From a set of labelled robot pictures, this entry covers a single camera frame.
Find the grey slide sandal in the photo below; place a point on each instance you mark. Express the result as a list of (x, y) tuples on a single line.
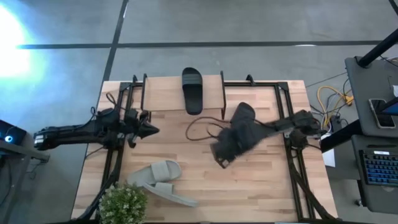
[(180, 199), (161, 171)]

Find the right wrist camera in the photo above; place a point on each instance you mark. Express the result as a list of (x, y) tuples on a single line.
[(220, 160)]

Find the black device with blue light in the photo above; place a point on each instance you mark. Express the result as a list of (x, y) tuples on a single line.
[(11, 133)]

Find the black bar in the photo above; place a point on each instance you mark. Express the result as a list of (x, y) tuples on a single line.
[(340, 137)]

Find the black pole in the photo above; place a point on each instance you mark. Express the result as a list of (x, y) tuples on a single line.
[(376, 49)]

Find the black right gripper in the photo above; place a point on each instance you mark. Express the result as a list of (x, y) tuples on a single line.
[(239, 137)]

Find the backlit keyboard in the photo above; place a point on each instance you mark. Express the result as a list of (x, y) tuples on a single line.
[(381, 168)]

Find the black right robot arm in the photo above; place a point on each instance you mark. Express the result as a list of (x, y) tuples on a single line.
[(298, 123)]

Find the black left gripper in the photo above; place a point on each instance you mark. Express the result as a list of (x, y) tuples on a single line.
[(133, 124)]

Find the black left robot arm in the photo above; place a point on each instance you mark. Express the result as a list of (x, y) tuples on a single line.
[(77, 132)]

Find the black aluminium table frame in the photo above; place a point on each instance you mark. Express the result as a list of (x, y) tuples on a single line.
[(281, 102)]

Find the green artificial plant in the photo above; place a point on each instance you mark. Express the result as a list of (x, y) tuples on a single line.
[(122, 203)]

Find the wooden shelf with black legs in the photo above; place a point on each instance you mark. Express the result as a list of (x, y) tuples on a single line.
[(161, 93)]

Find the white paper sheet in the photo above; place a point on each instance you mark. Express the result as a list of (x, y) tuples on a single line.
[(329, 158)]

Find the black smartphone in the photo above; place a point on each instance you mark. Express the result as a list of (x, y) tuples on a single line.
[(382, 113)]

